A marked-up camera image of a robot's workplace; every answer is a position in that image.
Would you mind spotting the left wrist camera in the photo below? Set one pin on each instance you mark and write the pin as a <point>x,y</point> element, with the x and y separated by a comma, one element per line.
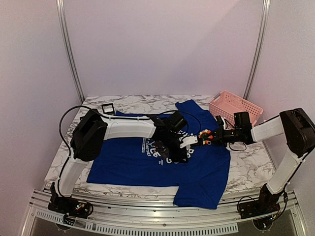
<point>188,141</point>

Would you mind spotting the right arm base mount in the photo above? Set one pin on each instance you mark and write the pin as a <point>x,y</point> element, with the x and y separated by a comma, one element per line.
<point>249,207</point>

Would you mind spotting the pink plastic basket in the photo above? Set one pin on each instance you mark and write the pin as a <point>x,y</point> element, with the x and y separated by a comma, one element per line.
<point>225,104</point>

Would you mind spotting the left aluminium frame post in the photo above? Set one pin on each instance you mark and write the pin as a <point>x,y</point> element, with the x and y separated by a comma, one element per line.
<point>68,50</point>

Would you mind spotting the aluminium frame post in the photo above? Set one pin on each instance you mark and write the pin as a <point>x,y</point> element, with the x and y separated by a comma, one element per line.
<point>68,50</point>
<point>258,48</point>

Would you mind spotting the orange yellow flower brooch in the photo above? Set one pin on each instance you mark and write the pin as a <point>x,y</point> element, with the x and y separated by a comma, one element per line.
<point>205,137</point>

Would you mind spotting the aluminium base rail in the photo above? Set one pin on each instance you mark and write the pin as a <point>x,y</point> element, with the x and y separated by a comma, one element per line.
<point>155,215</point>

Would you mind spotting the blue printed t-shirt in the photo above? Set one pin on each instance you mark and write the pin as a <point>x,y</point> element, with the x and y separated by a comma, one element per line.
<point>135,161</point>

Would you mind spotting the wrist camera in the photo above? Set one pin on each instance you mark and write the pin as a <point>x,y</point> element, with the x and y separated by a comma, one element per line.
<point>221,122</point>
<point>188,141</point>

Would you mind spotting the right aluminium frame post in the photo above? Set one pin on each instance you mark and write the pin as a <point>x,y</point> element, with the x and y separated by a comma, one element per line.
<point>258,48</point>

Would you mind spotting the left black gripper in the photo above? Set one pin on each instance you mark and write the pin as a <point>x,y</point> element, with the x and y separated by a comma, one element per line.
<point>178,157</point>

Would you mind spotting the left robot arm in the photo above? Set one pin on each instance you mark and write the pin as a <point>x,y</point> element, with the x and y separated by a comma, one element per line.
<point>95,128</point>

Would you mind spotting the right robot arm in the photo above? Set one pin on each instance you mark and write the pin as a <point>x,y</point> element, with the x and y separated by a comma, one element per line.
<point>293,127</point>

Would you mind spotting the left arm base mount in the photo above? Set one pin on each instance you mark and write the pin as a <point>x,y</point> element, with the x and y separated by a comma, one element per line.
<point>71,207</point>

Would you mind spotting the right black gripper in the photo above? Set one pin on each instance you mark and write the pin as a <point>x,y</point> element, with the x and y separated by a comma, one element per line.
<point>216,133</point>

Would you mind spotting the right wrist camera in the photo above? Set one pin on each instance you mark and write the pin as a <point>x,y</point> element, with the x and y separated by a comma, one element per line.
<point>221,122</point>

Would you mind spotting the black brooch display box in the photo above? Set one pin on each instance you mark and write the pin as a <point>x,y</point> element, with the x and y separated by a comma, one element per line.
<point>108,109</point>

